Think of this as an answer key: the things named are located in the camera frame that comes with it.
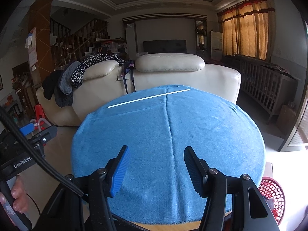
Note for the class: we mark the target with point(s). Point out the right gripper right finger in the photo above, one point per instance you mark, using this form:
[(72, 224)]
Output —
[(250, 210)]

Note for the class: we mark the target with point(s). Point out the blue tablecloth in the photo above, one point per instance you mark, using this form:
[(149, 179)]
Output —
[(157, 188)]

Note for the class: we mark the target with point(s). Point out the red mesh trash basket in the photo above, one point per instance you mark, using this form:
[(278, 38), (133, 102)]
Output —
[(274, 196)]

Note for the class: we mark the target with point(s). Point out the cardboard box on floor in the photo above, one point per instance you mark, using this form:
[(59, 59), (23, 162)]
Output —
[(285, 119)]

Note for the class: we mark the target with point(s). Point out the spotted black white garment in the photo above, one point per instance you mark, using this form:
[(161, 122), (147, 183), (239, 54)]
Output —
[(95, 66)]

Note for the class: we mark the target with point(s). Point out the cream leather sofa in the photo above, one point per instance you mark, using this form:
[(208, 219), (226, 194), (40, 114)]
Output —
[(151, 70)]

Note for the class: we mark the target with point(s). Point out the black television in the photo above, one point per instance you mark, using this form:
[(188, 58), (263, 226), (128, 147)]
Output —
[(165, 46)]

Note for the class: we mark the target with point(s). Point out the white thin stick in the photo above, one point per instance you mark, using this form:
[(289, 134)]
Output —
[(148, 97)]

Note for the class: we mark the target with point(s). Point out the red white toy tricycle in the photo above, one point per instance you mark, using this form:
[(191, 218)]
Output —
[(40, 122)]

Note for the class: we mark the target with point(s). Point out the person's left hand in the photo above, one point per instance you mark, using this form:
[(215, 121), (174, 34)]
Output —
[(21, 203)]

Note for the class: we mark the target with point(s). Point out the orange curtains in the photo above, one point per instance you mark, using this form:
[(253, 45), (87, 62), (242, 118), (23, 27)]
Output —
[(249, 28)]

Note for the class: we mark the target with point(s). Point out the dark clothes pile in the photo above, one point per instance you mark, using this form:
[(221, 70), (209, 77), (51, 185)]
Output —
[(59, 84)]

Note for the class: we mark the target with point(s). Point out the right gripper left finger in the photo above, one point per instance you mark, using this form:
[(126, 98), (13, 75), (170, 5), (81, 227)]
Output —
[(64, 209)]

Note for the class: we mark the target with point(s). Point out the wooden baby crib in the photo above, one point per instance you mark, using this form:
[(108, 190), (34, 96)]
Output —
[(266, 83)]

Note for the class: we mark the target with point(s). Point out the wooden staircase railing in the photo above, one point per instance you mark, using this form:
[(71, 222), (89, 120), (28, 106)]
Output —
[(69, 47)]

